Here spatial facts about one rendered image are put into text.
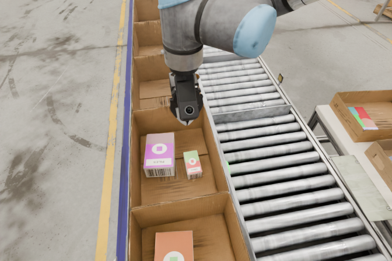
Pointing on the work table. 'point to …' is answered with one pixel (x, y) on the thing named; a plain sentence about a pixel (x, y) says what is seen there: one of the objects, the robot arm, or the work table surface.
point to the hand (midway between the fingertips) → (186, 123)
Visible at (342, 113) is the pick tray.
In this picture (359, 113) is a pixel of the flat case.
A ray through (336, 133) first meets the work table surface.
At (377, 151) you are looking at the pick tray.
